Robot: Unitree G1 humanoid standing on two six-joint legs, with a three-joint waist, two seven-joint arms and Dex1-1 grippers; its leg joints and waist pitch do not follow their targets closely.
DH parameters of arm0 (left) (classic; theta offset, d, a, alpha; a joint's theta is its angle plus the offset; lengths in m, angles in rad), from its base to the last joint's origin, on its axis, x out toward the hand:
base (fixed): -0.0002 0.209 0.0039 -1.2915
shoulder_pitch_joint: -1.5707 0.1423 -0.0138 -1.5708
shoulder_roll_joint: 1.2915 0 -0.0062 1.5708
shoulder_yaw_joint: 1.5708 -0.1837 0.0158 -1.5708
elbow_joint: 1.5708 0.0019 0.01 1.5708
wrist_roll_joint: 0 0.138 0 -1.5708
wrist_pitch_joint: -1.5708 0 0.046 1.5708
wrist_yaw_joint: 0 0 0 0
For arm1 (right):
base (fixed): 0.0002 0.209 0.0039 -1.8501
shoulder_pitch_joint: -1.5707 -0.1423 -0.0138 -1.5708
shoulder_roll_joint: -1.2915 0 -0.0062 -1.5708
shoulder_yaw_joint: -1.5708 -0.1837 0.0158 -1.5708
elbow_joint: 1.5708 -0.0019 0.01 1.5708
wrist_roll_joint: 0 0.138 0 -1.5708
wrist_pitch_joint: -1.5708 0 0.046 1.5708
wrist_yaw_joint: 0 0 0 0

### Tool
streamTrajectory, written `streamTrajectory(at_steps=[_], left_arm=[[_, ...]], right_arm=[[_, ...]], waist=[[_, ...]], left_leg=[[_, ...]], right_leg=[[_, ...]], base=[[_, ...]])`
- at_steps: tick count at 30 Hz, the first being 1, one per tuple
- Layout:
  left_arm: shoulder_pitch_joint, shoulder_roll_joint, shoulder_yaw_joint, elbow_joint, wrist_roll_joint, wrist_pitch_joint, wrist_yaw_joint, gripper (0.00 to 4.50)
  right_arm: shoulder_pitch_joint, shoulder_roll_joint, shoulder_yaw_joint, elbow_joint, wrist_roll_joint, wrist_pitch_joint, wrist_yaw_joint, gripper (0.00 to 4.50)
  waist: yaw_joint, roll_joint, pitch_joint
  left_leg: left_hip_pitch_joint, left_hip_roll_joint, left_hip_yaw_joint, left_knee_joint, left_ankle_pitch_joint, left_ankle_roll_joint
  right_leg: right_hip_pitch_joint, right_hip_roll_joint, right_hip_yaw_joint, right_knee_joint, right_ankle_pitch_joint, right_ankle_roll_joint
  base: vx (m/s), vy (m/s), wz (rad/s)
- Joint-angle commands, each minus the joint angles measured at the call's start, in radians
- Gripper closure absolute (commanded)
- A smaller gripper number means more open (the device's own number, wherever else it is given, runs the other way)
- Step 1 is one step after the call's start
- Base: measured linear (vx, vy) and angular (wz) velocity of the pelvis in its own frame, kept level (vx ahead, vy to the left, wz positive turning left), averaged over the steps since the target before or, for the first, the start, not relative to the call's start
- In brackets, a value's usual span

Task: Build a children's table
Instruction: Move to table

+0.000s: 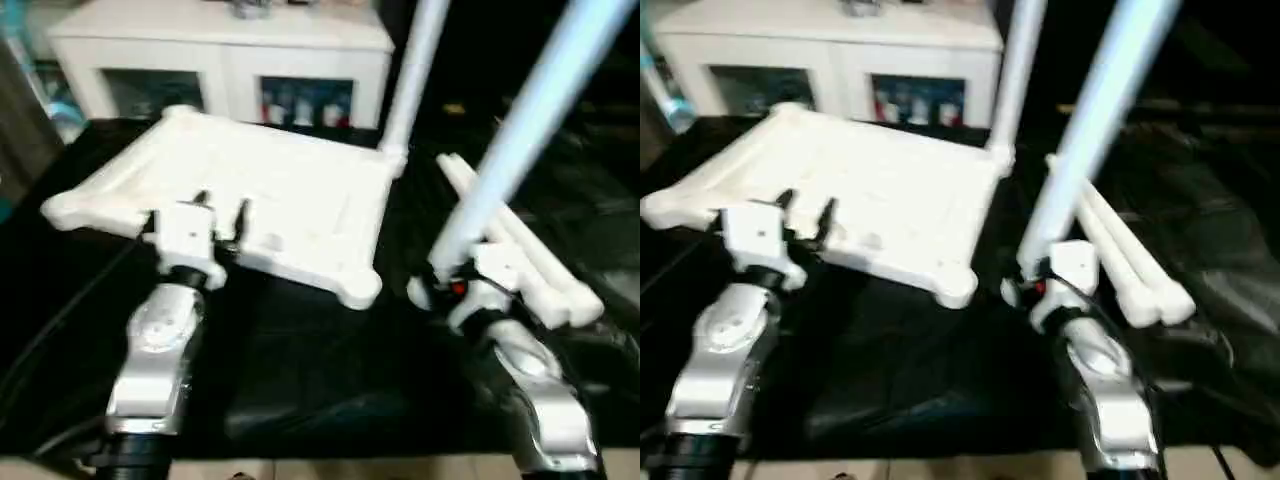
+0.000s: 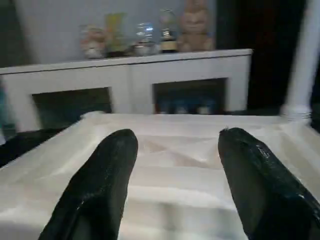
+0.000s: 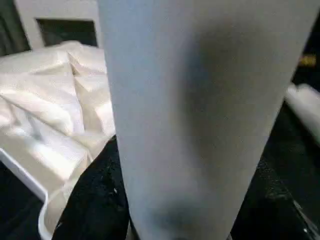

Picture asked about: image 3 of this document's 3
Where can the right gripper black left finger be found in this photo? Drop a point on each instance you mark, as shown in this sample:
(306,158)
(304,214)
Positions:
(95,200)

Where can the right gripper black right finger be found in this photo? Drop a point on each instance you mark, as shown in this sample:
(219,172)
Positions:
(265,217)

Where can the white plastic table top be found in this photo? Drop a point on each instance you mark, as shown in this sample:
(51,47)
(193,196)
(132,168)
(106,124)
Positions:
(45,100)

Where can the white plastic table leg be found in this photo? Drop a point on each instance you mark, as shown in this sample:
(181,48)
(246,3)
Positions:
(305,105)
(187,100)

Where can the black mat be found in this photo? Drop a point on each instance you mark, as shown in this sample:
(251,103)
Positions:
(287,155)

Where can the black cabinet with gold label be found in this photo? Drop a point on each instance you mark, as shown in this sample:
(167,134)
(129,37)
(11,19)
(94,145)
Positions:
(307,70)

